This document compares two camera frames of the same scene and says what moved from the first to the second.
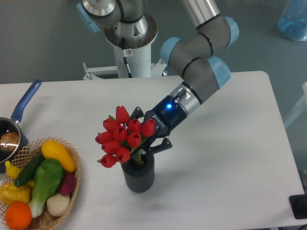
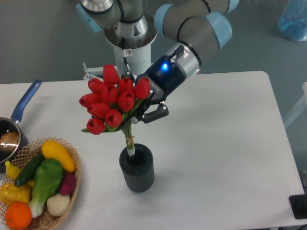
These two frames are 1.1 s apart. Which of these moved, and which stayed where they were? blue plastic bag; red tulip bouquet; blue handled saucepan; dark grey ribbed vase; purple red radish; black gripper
Moved: black gripper; red tulip bouquet
Stayed: blue handled saucepan; blue plastic bag; purple red radish; dark grey ribbed vase
